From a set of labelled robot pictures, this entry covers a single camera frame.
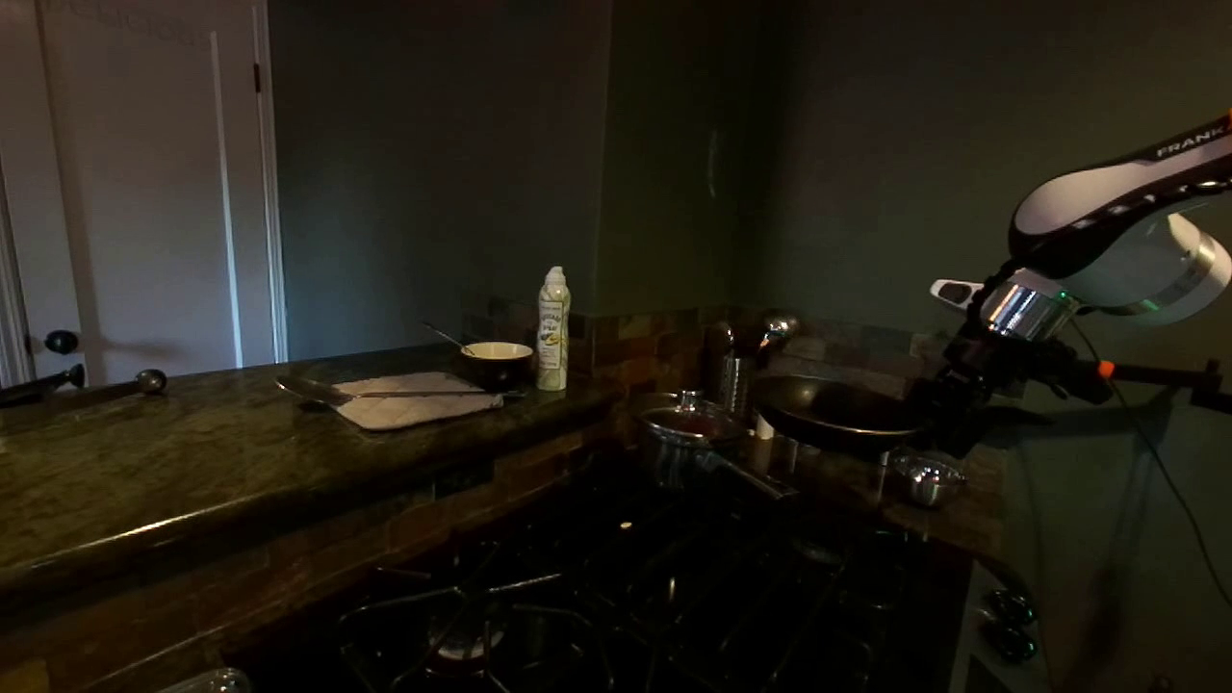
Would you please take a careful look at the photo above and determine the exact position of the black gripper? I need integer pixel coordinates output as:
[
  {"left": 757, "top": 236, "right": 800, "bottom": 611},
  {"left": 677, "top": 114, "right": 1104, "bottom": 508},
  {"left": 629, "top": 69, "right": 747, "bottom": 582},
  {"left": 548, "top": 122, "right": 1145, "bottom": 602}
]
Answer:
[{"left": 932, "top": 327, "right": 1070, "bottom": 432}]

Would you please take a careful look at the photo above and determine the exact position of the black stove knob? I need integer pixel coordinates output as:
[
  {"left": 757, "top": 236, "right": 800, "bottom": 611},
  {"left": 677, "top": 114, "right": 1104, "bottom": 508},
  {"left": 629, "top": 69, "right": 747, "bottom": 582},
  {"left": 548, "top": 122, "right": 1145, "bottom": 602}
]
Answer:
[{"left": 977, "top": 582, "right": 1047, "bottom": 667}]

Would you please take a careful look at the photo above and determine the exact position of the black gas stove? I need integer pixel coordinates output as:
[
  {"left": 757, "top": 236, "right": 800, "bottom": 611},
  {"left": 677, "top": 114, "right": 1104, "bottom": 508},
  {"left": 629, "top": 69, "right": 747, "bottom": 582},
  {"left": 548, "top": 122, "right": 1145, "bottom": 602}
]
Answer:
[{"left": 236, "top": 445, "right": 977, "bottom": 693}]

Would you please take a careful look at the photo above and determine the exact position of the shiny metal shaker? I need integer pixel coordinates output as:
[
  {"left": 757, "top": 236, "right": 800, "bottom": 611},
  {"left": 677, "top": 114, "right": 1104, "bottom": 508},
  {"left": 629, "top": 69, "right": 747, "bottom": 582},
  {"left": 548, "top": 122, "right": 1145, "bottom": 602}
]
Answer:
[{"left": 888, "top": 450, "right": 972, "bottom": 511}]

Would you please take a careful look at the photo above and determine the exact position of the black rod with orange mark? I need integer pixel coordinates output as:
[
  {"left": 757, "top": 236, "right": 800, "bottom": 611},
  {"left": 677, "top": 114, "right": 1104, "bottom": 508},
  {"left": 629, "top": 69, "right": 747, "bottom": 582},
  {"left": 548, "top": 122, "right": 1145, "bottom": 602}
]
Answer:
[{"left": 1095, "top": 353, "right": 1232, "bottom": 416}]

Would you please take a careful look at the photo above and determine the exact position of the shiny metal canister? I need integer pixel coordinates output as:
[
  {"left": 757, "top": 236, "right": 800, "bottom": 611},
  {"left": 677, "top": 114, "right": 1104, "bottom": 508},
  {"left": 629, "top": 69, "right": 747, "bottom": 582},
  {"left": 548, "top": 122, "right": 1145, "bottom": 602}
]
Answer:
[{"left": 707, "top": 312, "right": 800, "bottom": 416}]

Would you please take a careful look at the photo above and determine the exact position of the small steel pot with lid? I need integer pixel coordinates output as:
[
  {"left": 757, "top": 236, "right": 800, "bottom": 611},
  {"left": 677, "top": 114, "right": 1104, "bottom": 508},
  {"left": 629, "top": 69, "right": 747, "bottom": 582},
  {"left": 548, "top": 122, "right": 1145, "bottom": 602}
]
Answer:
[{"left": 638, "top": 386, "right": 724, "bottom": 491}]

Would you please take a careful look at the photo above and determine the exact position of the white spray bottle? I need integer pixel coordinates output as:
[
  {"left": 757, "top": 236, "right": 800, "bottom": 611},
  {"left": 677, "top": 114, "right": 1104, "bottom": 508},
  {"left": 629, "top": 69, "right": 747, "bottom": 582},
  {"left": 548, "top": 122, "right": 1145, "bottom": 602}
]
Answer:
[{"left": 534, "top": 260, "right": 574, "bottom": 395}]

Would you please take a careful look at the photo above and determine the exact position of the dark bowl with white contents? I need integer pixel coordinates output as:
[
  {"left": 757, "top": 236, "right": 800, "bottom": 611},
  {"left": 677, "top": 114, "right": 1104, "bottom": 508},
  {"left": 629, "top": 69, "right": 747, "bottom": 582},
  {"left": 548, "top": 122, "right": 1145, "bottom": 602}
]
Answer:
[{"left": 457, "top": 336, "right": 540, "bottom": 394}]

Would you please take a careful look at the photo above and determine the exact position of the black knife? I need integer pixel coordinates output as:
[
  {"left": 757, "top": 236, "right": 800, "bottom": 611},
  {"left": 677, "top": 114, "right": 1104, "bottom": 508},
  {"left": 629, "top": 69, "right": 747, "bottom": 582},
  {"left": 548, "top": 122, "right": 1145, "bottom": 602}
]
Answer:
[{"left": 272, "top": 372, "right": 348, "bottom": 413}]

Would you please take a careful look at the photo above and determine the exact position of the white door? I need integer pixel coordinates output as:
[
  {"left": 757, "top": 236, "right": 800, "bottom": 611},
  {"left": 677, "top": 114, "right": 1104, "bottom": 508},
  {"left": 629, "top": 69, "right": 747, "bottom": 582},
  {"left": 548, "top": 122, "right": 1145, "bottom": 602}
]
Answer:
[{"left": 0, "top": 0, "right": 294, "bottom": 390}]

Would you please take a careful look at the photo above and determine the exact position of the black cable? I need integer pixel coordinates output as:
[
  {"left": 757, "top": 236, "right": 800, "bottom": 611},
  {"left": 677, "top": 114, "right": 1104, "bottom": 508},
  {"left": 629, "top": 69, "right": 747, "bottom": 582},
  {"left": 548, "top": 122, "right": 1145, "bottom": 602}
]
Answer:
[{"left": 1059, "top": 314, "right": 1232, "bottom": 609}]

